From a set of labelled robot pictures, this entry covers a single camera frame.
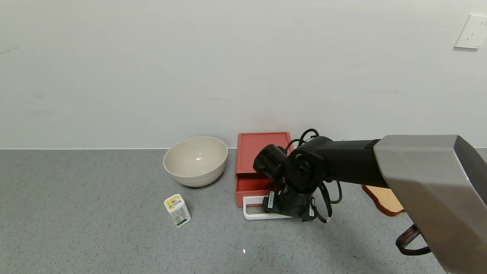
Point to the red drawer cabinet housing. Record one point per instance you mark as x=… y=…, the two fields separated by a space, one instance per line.
x=253 y=150

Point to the beige ribbed bowl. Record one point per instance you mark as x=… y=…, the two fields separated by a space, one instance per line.
x=196 y=161

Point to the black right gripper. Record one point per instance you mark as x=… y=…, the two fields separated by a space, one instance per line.
x=272 y=201

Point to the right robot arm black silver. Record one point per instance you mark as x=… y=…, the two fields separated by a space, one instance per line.
x=350 y=163

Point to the small yellow white carton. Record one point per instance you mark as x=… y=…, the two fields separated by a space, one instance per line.
x=178 y=211

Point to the toast slice with brown crust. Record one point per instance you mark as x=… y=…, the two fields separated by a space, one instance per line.
x=386 y=199

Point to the white wall socket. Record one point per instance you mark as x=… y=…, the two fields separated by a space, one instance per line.
x=471 y=32

